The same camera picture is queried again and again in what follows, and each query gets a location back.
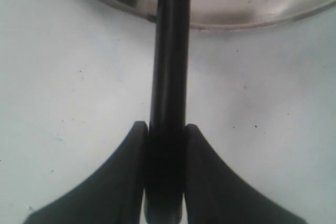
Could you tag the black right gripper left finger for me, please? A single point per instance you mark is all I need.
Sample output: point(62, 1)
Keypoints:
point(112, 194)

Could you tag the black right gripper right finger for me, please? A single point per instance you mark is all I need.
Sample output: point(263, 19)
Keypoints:
point(215, 194)

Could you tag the black knife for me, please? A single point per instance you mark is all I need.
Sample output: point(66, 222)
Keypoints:
point(166, 148)

